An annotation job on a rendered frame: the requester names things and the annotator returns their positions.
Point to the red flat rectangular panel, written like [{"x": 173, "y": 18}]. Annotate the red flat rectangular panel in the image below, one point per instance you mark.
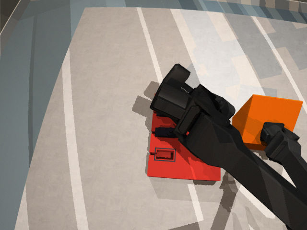
[{"x": 170, "y": 159}]

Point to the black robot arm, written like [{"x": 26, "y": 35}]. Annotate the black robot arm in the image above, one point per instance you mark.
[{"x": 217, "y": 143}]

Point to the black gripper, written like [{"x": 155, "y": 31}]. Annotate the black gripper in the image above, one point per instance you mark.
[{"x": 177, "y": 77}]

